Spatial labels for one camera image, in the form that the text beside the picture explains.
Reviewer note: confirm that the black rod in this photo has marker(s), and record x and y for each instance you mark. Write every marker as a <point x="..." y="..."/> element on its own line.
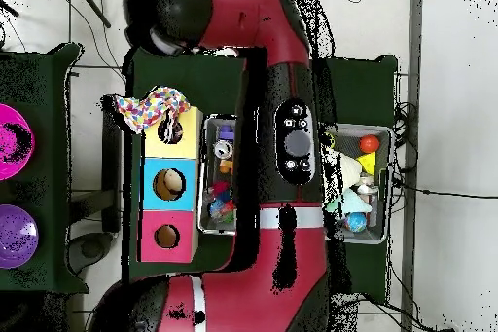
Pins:
<point x="92" y="5"/>

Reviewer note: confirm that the purple plastic bowl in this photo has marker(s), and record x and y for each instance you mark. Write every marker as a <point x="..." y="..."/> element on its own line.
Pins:
<point x="15" y="237"/>

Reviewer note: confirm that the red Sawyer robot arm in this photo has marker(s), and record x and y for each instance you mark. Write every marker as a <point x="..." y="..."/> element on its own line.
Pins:
<point x="264" y="28"/>

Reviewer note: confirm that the wooden box with three holes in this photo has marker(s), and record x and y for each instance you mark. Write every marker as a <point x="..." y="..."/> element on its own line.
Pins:
<point x="187" y="184"/>

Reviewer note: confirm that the clear mesh bin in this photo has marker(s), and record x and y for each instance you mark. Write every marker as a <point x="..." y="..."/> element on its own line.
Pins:
<point x="208" y="219"/>

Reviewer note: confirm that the yellow cheese wedge toy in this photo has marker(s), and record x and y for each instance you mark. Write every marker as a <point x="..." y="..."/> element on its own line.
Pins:
<point x="367" y="163"/>

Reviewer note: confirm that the crushed red drink can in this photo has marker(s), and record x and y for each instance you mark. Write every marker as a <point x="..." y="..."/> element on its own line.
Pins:
<point x="222" y="149"/>

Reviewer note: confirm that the red ball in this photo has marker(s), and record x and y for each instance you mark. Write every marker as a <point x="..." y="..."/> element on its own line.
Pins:
<point x="369" y="143"/>

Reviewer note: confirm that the long polka dot cloth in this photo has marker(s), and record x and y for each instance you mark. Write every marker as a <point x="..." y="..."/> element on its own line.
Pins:
<point x="152" y="106"/>

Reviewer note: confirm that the pink plastic bowl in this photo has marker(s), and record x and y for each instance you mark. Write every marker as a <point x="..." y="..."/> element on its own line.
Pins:
<point x="12" y="125"/>

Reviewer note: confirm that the mint green cloth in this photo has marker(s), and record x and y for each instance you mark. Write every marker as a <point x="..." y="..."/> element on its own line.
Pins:
<point x="354" y="203"/>

